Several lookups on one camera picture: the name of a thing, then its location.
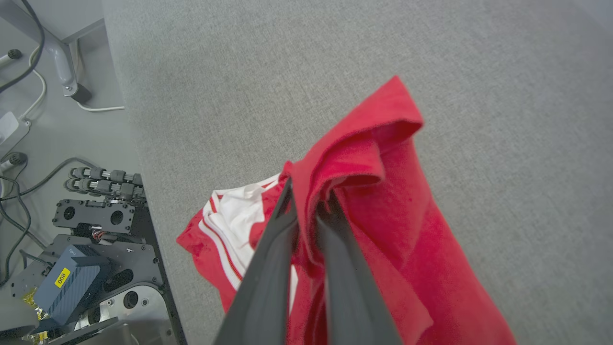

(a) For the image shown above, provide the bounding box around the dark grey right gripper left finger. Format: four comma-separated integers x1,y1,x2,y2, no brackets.
213,177,300,345

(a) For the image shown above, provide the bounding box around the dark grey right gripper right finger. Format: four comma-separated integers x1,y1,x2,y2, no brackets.
316,193,403,345

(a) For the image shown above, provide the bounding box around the red white basketball jersey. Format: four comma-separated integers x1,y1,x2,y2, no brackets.
176,75,518,345

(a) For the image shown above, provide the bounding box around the blue-grey box with yellow label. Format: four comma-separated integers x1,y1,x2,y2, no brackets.
33,244,112,327

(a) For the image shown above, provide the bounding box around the grey fabric sofa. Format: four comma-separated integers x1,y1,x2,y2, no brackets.
102,0,613,345

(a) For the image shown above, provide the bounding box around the white plug with black tip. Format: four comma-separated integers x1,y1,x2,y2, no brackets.
0,48,23,68
0,152,28,173

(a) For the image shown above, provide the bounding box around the white power strip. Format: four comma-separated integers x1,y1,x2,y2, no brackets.
0,111,32,157

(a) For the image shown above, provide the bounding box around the grey metal desk leg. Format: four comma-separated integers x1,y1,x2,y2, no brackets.
0,0,92,104

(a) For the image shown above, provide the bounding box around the white cable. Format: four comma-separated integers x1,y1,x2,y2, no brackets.
19,46,48,120
74,98,126,114

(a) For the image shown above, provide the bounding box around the thin black floor cable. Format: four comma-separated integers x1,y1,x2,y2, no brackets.
0,157,97,288

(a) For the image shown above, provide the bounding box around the thick black cable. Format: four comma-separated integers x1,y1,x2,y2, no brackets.
0,0,46,94

